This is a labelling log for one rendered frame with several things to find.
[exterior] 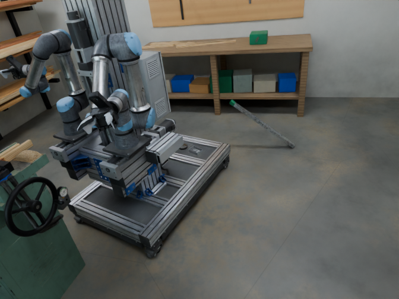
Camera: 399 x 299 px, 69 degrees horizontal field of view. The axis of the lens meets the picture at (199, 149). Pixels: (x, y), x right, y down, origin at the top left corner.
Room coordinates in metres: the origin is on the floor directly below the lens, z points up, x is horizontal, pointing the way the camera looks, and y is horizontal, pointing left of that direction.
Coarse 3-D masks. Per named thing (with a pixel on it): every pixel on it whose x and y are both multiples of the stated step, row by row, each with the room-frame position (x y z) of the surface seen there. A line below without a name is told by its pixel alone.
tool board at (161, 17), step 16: (160, 0) 4.36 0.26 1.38; (176, 0) 4.28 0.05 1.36; (192, 0) 4.21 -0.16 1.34; (208, 0) 4.14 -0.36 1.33; (224, 0) 4.07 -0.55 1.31; (240, 0) 4.01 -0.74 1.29; (256, 0) 3.94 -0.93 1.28; (272, 0) 3.88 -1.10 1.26; (288, 0) 3.82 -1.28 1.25; (304, 0) 3.76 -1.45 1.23; (160, 16) 4.37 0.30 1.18; (176, 16) 4.29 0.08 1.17; (192, 16) 4.22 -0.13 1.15; (208, 16) 4.15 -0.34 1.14; (224, 16) 4.08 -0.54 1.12; (240, 16) 4.01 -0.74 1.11; (256, 16) 3.94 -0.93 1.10; (272, 16) 3.88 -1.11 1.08; (288, 16) 3.82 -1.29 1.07
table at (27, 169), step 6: (42, 156) 1.43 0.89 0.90; (12, 162) 1.40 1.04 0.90; (18, 162) 1.39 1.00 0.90; (24, 162) 1.38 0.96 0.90; (36, 162) 1.38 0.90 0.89; (42, 162) 1.41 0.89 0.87; (48, 162) 1.44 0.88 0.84; (18, 168) 1.32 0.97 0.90; (24, 168) 1.31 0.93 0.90; (30, 168) 1.34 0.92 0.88; (36, 168) 1.37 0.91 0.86; (24, 174) 1.30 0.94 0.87; (30, 174) 1.32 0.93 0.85; (30, 186) 1.21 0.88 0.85; (0, 204) 1.07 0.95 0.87
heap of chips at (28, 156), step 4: (20, 152) 1.43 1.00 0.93; (24, 152) 1.42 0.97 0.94; (28, 152) 1.42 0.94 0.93; (32, 152) 1.42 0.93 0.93; (36, 152) 1.43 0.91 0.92; (16, 156) 1.42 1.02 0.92; (20, 156) 1.41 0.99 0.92; (24, 156) 1.40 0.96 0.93; (28, 156) 1.39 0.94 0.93; (32, 156) 1.40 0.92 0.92; (36, 156) 1.41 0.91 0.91; (16, 160) 1.41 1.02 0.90; (20, 160) 1.40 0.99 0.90; (24, 160) 1.39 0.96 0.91; (28, 160) 1.38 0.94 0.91; (32, 160) 1.38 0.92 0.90
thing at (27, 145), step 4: (28, 140) 1.56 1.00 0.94; (24, 144) 1.52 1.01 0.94; (28, 144) 1.54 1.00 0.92; (32, 144) 1.56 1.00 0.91; (16, 148) 1.48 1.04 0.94; (20, 148) 1.49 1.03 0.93; (24, 148) 1.51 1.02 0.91; (8, 152) 1.44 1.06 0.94; (12, 152) 1.44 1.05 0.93; (16, 152) 1.46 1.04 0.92; (4, 156) 1.40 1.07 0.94; (8, 156) 1.42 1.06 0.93; (12, 156) 1.44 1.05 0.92; (8, 160) 1.41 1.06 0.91
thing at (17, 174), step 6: (12, 174) 1.17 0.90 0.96; (18, 174) 1.18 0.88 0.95; (6, 180) 1.13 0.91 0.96; (18, 180) 1.17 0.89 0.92; (0, 186) 1.09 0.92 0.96; (12, 186) 1.14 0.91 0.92; (0, 192) 1.08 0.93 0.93; (6, 192) 1.10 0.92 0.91; (0, 198) 1.08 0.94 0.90; (6, 198) 1.09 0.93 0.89
